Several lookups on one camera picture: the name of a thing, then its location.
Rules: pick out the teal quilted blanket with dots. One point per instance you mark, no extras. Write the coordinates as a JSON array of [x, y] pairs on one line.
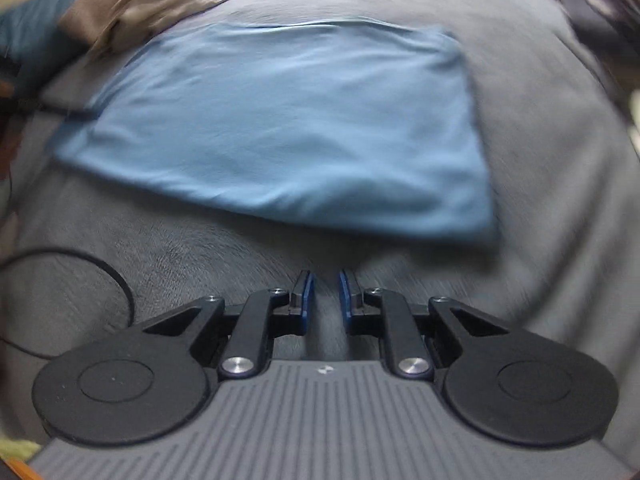
[[30, 25]]

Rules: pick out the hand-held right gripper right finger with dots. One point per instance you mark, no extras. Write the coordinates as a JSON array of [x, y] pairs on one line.
[[344, 305]]

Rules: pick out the beige waffle knit sweater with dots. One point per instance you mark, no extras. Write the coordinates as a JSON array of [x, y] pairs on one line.
[[150, 0]]

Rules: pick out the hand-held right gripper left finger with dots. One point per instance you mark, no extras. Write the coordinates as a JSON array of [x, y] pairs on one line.
[[308, 305]]

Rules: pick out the light blue t-shirt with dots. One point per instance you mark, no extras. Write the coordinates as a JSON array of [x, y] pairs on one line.
[[300, 135]]

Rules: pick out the grey fleece bed blanket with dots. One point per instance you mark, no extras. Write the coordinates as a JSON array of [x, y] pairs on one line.
[[540, 185]]

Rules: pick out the green fuzzy cloth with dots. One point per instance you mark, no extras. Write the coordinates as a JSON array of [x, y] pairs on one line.
[[15, 447]]

